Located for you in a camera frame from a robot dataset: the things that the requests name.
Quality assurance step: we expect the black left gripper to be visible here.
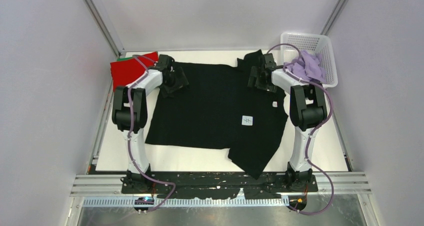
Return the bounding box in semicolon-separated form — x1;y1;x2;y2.
159;68;189;99

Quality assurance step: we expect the black t shirt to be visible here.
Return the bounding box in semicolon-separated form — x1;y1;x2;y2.
145;50;288;179

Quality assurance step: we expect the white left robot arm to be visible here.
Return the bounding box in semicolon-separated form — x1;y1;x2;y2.
111;52;188;193

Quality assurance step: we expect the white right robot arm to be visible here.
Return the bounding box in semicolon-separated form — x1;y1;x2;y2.
248;53;328;191

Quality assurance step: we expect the red folded t shirt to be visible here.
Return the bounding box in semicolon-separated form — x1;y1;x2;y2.
110;51;159;92

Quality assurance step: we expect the purple crumpled t shirt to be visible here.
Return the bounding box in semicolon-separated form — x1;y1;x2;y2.
283;50;327;84

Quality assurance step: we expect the green folded t shirt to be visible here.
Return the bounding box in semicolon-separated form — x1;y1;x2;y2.
116;56;134;62

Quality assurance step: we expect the white plastic basket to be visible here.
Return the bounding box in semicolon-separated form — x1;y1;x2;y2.
280;32;338;88

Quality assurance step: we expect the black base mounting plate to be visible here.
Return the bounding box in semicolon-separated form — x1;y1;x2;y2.
119;171;318;200

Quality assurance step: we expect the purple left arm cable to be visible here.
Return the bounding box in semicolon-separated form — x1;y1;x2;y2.
127;54;177;213

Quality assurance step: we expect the left aluminium corner post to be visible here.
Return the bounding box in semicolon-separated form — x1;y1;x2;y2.
83;0;126;59

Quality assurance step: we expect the aluminium corner post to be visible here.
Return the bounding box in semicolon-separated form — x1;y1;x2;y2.
83;0;126;59
320;0;349;36

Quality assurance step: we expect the white slotted cable duct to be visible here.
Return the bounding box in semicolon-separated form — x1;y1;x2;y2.
82;196;289;208

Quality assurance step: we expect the right aluminium corner post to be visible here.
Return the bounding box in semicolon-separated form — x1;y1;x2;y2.
320;0;349;36

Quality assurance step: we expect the aluminium frame rail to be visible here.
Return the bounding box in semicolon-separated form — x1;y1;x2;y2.
70;171;372;197

